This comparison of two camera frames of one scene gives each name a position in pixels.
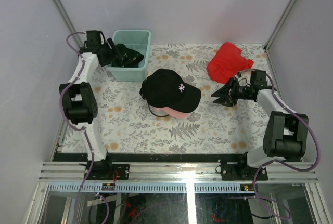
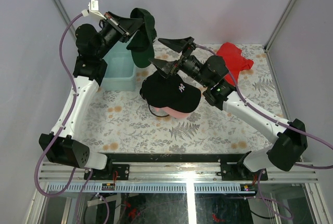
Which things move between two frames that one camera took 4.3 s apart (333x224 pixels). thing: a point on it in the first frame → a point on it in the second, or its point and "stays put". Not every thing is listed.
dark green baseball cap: (128, 57) → (141, 44)
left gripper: (111, 55) → (124, 26)
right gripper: (223, 93) → (165, 67)
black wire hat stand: (169, 112) → (160, 116)
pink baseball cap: (175, 114) stays put
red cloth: (226, 62) stays put
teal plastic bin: (139, 40) → (120, 71)
